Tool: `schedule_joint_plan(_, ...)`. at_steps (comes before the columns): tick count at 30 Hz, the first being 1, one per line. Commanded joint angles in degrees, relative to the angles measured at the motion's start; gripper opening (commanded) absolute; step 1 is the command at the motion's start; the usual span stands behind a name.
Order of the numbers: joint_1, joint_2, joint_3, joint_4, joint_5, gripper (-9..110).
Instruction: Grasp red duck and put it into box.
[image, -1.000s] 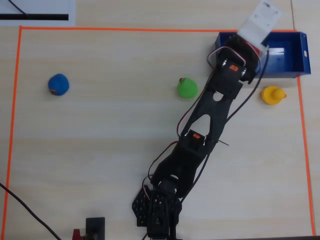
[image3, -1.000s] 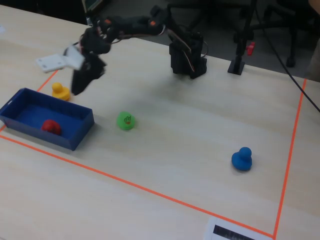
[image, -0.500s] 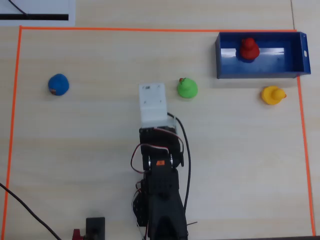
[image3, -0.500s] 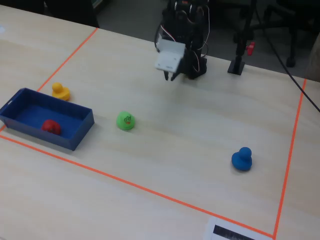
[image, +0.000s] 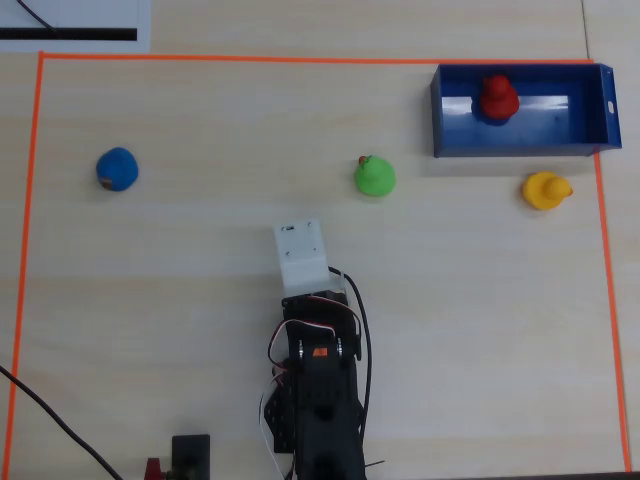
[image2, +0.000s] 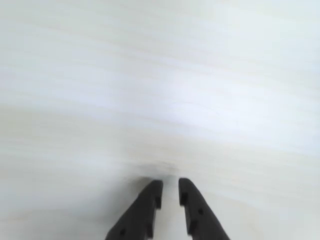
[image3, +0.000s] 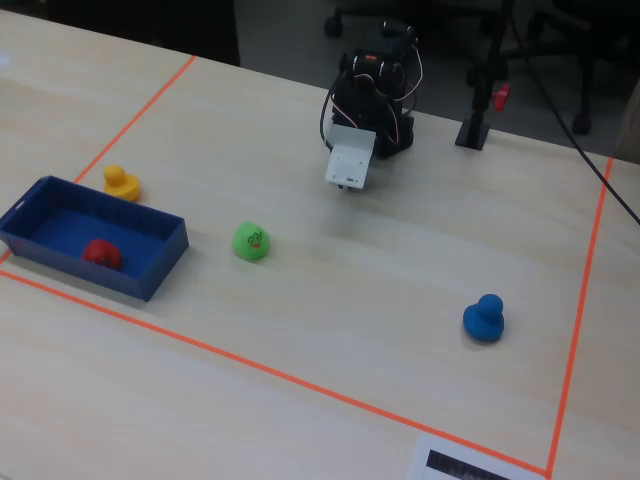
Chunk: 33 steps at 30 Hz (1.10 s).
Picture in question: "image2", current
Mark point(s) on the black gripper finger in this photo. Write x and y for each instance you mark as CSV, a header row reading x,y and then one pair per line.
x,y
200,212
140,212

